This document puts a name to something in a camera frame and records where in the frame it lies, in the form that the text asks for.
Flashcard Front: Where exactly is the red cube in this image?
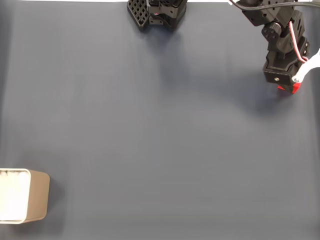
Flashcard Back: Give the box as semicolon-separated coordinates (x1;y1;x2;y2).
276;82;301;95

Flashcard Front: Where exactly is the beige box with white inside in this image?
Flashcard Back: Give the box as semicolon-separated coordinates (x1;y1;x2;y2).
0;168;51;225

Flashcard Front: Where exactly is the dark grey mat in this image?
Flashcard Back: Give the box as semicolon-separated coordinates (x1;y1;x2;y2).
0;1;320;240

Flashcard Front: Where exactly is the white red servo wire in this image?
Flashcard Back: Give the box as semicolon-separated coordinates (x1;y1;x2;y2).
288;21;309;63

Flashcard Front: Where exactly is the white camera board with mount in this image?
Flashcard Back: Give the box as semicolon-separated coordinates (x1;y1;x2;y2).
291;48;320;84

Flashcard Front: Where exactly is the black camera cable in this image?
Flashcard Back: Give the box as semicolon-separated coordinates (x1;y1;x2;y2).
228;0;320;11

